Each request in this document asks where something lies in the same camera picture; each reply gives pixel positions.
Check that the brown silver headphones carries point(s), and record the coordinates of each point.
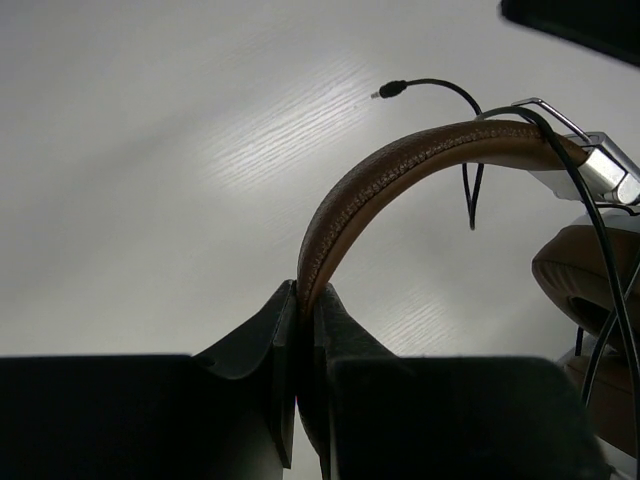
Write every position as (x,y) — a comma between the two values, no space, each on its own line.
(372,184)

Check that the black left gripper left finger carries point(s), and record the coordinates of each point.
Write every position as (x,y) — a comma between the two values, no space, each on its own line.
(225,413)

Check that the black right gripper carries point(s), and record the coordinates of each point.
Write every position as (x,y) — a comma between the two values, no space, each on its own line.
(609,27)

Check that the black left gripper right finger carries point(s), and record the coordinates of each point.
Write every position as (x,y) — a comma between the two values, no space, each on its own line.
(376,415)

